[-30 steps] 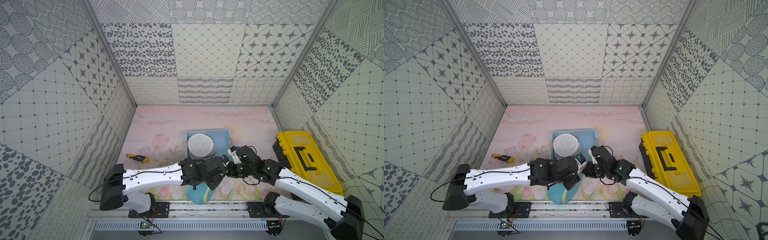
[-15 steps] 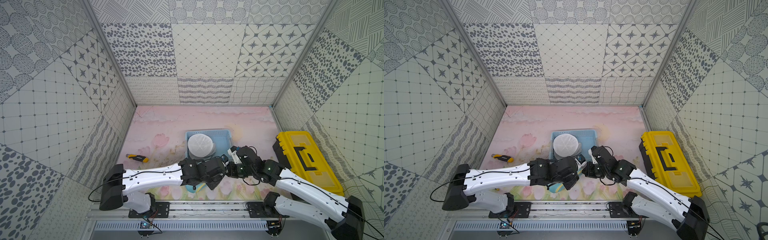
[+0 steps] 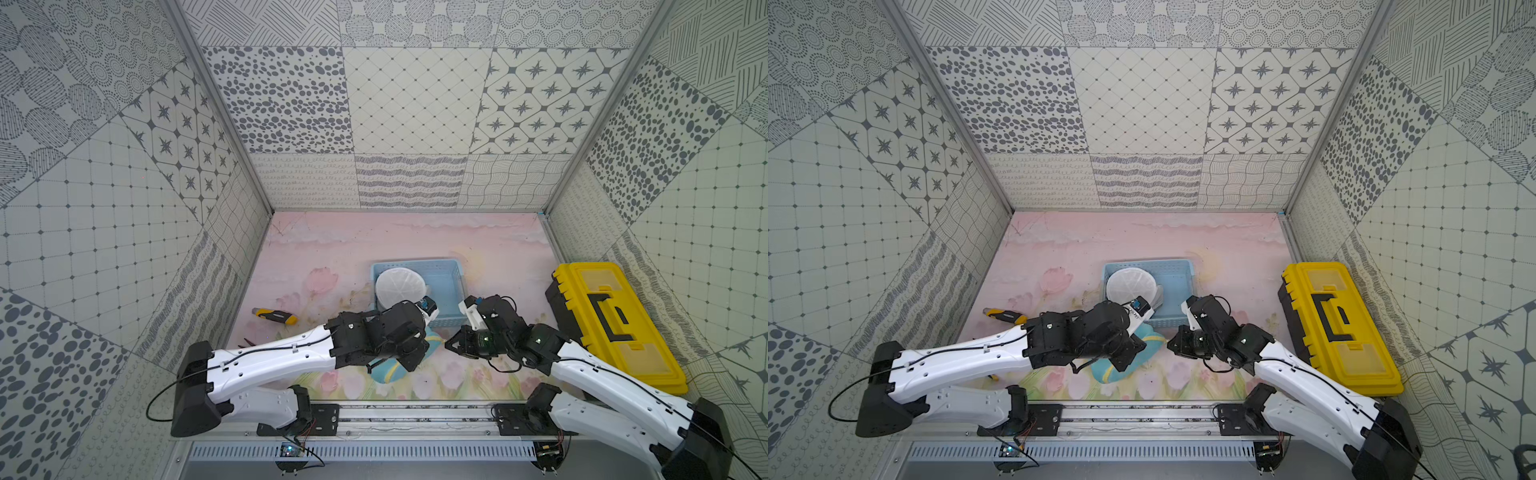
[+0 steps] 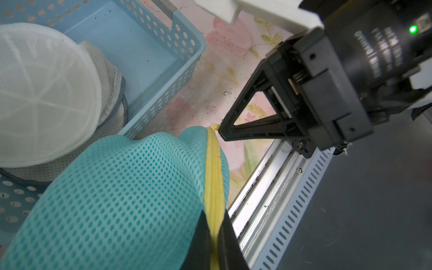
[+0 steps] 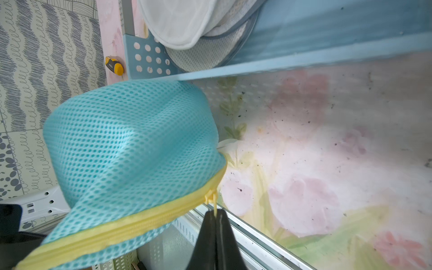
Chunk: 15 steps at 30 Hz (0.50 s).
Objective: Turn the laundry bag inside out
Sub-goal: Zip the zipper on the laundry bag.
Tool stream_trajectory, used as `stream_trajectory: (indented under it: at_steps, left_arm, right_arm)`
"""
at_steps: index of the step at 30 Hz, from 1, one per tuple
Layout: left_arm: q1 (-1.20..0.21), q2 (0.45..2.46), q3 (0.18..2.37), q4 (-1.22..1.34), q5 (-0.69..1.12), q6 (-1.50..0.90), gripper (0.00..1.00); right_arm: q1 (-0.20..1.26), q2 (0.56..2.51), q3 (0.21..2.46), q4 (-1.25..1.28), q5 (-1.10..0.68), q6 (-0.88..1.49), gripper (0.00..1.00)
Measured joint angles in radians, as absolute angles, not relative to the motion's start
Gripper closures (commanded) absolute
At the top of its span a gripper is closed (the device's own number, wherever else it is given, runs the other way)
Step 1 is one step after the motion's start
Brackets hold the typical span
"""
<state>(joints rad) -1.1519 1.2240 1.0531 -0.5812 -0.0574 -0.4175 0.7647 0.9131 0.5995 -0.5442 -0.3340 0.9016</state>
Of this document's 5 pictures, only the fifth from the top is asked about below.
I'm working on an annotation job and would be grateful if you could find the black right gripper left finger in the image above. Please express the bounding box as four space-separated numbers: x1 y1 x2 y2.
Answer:
186 210 217 270

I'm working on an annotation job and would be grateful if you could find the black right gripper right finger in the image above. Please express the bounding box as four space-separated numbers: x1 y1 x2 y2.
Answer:
216 210 247 270

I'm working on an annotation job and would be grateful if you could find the turquoise mesh laundry bag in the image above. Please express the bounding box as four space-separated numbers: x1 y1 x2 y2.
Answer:
17 79 227 270

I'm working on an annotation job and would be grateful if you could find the white mesh laundry bag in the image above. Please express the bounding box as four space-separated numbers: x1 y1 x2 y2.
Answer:
137 1 264 73

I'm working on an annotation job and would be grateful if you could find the yellow black screwdriver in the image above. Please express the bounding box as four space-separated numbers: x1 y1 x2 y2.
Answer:
105 56 124 76

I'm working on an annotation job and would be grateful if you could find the light blue perforated plastic basket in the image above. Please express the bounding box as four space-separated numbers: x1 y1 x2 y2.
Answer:
120 1 432 81

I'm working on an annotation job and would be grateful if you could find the aluminium mounting rail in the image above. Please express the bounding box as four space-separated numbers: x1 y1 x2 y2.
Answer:
134 202 318 270

